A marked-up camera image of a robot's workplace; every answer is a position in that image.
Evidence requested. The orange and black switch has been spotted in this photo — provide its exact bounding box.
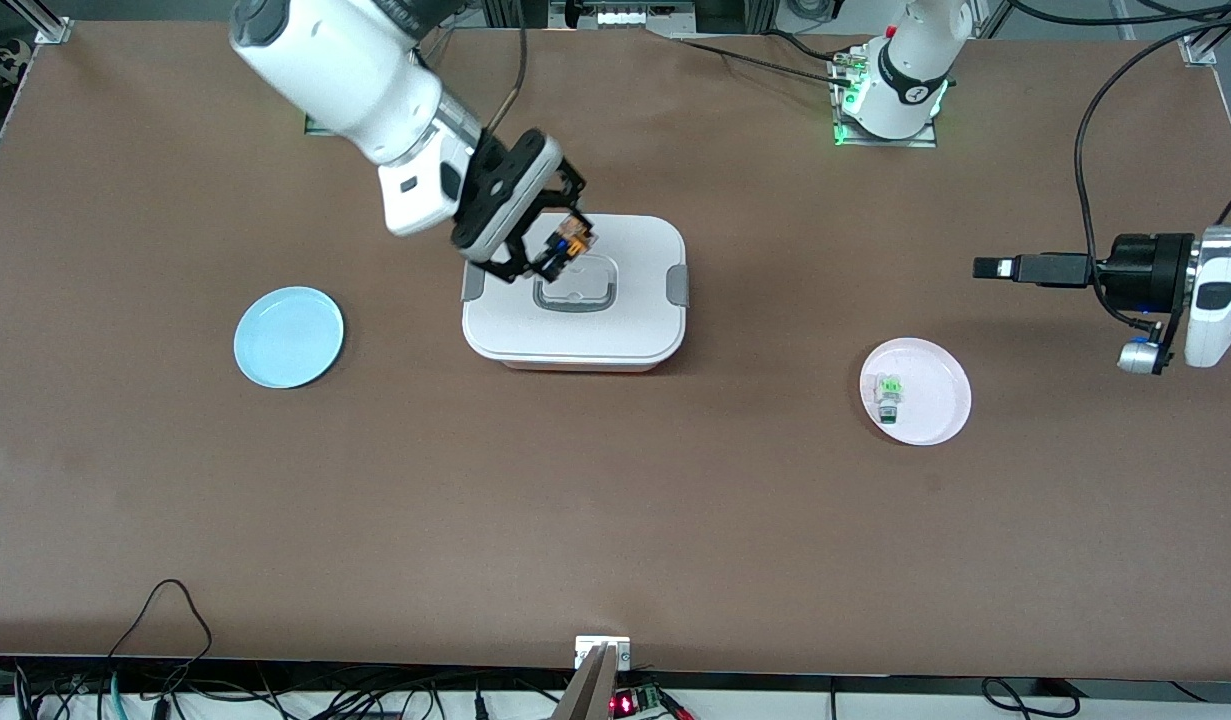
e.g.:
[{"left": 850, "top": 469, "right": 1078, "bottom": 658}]
[{"left": 543, "top": 214, "right": 599, "bottom": 272}]

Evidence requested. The white lidded lunch box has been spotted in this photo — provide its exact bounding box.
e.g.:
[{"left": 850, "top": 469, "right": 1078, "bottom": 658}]
[{"left": 461, "top": 212, "right": 691, "bottom": 373}]

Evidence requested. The pale pink plate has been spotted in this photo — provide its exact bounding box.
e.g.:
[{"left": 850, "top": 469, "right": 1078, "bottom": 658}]
[{"left": 859, "top": 337, "right": 973, "bottom": 447}]

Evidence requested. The light blue plate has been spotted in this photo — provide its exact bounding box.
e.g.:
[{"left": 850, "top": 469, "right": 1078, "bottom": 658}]
[{"left": 233, "top": 286, "right": 346, "bottom": 390}]

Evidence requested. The aluminium profile bar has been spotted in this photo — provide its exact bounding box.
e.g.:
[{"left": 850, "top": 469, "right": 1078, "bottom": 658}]
[{"left": 553, "top": 643, "right": 622, "bottom": 720}]

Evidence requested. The circuit board with red display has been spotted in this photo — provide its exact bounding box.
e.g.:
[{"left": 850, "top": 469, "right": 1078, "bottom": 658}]
[{"left": 611, "top": 683, "right": 668, "bottom": 718}]

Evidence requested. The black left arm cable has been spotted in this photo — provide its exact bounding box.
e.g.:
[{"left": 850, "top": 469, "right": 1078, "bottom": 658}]
[{"left": 1072, "top": 15, "right": 1231, "bottom": 331}]

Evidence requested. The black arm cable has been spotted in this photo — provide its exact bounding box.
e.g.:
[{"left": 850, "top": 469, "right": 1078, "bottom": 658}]
[
  {"left": 1072, "top": 15, "right": 1231, "bottom": 331},
  {"left": 415, "top": 0, "right": 530, "bottom": 136}
]

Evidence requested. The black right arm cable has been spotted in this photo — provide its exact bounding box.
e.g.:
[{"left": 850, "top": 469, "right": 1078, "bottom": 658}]
[{"left": 415, "top": 0, "right": 530, "bottom": 136}]

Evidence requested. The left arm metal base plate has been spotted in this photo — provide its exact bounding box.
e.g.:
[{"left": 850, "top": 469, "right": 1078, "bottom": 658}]
[{"left": 830, "top": 50, "right": 940, "bottom": 149}]

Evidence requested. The black cable to base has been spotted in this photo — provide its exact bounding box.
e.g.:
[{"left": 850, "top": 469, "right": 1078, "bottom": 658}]
[{"left": 673, "top": 32, "right": 858, "bottom": 89}]

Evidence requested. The white table edge bracket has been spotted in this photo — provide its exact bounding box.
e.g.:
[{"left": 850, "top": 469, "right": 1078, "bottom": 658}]
[{"left": 575, "top": 636, "right": 632, "bottom": 672}]

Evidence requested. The black coiled floor cable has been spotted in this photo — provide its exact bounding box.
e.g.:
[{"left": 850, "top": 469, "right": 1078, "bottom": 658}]
[{"left": 980, "top": 677, "right": 1078, "bottom": 717}]

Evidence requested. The thin black looped cable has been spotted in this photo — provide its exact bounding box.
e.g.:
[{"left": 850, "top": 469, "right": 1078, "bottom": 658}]
[{"left": 105, "top": 579, "right": 214, "bottom": 691}]

